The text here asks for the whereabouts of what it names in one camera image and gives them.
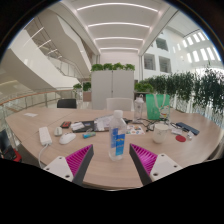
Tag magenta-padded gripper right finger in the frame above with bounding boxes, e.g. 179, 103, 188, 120
129, 143, 183, 186

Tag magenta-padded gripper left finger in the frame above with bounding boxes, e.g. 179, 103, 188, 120
43, 144, 95, 186

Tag clear water bottle blue label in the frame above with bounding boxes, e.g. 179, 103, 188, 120
108, 109, 128, 162

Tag white computer mouse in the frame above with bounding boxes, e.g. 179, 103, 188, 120
59, 132, 77, 145

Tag small teal tube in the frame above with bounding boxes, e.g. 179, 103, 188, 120
82, 131, 97, 139

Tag white mug with floral print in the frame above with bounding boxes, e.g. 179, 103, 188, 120
152, 123, 171, 145

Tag colourful sticker sheet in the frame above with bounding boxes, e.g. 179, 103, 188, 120
125, 124, 146, 136

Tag flat round red coaster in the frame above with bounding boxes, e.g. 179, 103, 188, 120
175, 134, 187, 143

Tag clear tumbler with white lid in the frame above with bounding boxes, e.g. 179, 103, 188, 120
133, 94, 145, 124

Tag green tote bag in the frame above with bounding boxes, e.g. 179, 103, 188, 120
145, 93, 171, 121

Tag black chair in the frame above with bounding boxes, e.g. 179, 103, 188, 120
56, 98, 78, 109

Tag small potted plants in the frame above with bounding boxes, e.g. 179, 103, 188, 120
73, 81, 92, 102

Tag planter box with green plants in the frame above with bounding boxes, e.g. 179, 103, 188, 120
134, 80, 155, 94

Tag glass balustrade railing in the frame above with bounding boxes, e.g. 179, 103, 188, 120
0, 87, 76, 118

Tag white cabinet with plants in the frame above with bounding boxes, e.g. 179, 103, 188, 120
90, 62, 136, 111

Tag row of tall green plants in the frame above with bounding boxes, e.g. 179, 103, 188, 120
143, 68, 224, 116

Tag ceiling light strips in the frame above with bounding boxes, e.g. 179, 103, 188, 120
75, 2, 160, 53

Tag black cable bundle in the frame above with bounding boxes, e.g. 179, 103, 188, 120
139, 118, 158, 132

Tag white power strip cable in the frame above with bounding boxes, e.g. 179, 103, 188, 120
37, 143, 51, 169

